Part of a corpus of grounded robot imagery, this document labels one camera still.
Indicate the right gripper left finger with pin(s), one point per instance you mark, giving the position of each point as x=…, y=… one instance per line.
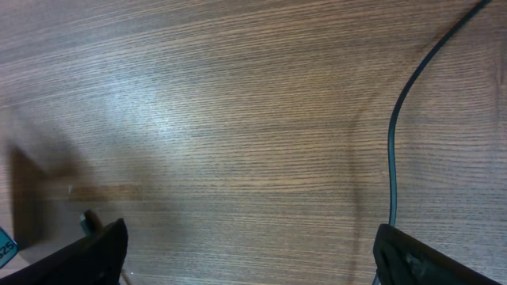
x=96, y=259

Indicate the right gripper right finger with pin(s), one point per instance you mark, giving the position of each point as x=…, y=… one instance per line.
x=403, y=260

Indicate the blue Galaxy smartphone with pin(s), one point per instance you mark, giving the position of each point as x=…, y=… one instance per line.
x=8, y=250

